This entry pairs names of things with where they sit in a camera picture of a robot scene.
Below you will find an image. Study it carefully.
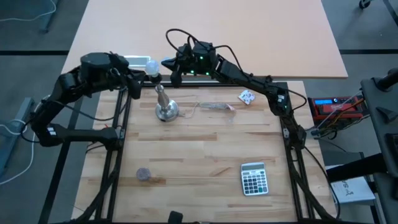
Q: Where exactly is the red power supply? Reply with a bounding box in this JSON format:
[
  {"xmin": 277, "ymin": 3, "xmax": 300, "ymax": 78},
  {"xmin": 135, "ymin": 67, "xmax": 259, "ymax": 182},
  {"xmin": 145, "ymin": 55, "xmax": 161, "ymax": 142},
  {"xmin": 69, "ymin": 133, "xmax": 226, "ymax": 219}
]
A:
[{"xmin": 307, "ymin": 95, "xmax": 368, "ymax": 124}]

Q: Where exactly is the black camera block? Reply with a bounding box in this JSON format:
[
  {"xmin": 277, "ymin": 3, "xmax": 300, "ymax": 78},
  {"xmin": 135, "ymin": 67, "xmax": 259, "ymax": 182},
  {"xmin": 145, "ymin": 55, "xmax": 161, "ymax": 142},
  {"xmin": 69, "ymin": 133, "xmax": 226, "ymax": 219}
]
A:
[{"xmin": 167, "ymin": 210, "xmax": 184, "ymax": 224}]

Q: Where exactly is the white desk calculator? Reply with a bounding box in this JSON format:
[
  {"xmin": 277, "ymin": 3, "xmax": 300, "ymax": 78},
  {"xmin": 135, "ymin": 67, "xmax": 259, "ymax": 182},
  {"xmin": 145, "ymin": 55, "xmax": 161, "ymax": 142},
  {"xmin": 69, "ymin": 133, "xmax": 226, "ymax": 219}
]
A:
[{"xmin": 240, "ymin": 162, "xmax": 270, "ymax": 197}]

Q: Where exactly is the clear lamp cord bundle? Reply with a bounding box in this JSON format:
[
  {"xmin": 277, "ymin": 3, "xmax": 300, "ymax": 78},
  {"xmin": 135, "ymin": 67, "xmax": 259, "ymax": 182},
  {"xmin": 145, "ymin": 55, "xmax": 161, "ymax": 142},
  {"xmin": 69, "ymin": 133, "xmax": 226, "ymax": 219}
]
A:
[{"xmin": 178, "ymin": 101, "xmax": 238, "ymax": 118}]

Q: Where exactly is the small white red packet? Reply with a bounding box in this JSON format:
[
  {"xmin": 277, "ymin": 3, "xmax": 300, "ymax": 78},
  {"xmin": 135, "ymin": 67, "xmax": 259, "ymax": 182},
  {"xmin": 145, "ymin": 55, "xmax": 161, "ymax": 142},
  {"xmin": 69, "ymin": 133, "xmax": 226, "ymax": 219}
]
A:
[{"xmin": 238, "ymin": 89, "xmax": 256, "ymax": 105}]

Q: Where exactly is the black aluminium table frame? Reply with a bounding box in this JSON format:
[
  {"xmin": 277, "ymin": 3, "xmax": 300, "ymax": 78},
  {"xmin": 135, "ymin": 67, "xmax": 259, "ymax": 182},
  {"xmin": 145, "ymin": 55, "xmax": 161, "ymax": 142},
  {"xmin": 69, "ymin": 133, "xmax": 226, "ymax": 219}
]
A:
[{"xmin": 39, "ymin": 80, "xmax": 343, "ymax": 224}]

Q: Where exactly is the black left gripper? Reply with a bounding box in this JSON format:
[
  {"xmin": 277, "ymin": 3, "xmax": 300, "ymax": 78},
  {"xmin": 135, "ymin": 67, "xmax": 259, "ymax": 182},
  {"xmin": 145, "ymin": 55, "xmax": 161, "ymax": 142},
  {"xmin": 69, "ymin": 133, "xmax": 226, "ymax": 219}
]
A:
[{"xmin": 109, "ymin": 55, "xmax": 154, "ymax": 101}]

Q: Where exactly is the white floor cable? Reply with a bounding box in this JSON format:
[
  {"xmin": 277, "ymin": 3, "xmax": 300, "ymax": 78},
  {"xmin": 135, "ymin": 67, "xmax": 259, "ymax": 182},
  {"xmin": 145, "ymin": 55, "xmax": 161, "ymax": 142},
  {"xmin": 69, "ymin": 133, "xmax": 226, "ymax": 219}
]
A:
[
  {"xmin": 0, "ymin": 0, "xmax": 58, "ymax": 22},
  {"xmin": 0, "ymin": 95, "xmax": 50, "ymax": 186}
]

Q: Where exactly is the white printed box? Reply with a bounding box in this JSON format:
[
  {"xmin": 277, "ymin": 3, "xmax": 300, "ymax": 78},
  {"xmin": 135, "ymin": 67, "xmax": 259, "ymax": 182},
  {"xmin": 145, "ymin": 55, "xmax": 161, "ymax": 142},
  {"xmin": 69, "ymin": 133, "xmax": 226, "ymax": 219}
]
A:
[{"xmin": 329, "ymin": 164, "xmax": 377, "ymax": 205}]

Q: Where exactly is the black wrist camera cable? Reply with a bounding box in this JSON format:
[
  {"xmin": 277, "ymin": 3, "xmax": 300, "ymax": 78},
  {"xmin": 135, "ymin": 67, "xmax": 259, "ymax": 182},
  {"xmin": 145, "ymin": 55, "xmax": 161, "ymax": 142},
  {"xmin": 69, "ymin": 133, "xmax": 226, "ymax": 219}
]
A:
[{"xmin": 165, "ymin": 28, "xmax": 200, "ymax": 60}]

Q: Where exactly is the grey round pad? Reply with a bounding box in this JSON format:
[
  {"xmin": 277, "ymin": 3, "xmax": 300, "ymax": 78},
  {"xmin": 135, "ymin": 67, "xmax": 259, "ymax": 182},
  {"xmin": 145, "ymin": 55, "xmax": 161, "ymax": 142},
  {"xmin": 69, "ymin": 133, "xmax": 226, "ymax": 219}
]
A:
[{"xmin": 136, "ymin": 167, "xmax": 152, "ymax": 182}]

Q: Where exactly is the black padded tube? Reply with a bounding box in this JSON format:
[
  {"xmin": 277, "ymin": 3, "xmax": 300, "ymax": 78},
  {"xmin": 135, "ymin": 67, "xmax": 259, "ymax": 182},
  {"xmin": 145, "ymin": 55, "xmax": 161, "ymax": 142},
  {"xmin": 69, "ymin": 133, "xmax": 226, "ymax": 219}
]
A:
[{"xmin": 326, "ymin": 152, "xmax": 388, "ymax": 184}]

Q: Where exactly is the dark grey equipment stand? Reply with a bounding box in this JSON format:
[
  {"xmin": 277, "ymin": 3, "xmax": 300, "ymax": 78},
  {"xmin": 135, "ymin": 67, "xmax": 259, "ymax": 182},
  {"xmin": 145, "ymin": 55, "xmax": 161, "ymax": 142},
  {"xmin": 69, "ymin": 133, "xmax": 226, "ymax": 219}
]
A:
[{"xmin": 360, "ymin": 67, "xmax": 398, "ymax": 200}]

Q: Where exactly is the silver lamp stand black socket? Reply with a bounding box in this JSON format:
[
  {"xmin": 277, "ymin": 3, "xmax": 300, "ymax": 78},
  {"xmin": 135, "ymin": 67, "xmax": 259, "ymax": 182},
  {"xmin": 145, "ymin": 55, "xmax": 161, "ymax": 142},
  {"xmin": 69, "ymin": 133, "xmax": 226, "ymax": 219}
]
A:
[{"xmin": 150, "ymin": 73, "xmax": 180, "ymax": 123}]

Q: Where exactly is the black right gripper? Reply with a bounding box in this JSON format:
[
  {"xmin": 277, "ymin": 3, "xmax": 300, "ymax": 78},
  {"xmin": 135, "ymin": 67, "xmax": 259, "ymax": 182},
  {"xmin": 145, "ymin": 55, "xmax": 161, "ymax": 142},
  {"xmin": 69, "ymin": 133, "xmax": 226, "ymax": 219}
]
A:
[{"xmin": 160, "ymin": 45, "xmax": 218, "ymax": 89}]

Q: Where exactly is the white light bulb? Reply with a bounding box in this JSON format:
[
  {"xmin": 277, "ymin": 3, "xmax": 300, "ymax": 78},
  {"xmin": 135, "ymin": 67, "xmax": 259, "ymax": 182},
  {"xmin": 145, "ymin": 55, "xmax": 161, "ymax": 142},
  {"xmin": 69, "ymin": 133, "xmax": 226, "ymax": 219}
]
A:
[{"xmin": 145, "ymin": 59, "xmax": 160, "ymax": 76}]

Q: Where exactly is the coloured wire bundle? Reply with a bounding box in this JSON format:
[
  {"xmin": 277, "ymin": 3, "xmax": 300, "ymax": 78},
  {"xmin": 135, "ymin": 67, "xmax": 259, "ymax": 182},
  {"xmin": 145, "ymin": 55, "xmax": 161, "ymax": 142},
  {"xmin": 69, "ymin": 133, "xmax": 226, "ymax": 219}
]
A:
[{"xmin": 306, "ymin": 96, "xmax": 371, "ymax": 141}]

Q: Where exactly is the grey desk leg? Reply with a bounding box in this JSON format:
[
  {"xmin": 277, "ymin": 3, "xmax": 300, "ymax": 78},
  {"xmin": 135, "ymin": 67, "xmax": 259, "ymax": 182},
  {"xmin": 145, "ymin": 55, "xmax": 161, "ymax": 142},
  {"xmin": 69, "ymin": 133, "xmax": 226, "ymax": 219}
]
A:
[
  {"xmin": 39, "ymin": 0, "xmax": 60, "ymax": 34},
  {"xmin": 0, "ymin": 96, "xmax": 35, "ymax": 175}
]

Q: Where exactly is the tan desk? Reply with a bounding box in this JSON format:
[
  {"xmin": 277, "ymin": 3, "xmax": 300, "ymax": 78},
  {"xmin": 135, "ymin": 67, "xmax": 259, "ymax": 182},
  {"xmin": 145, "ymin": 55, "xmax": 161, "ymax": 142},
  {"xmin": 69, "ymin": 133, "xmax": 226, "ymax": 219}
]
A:
[{"xmin": 60, "ymin": 0, "xmax": 349, "ymax": 79}]

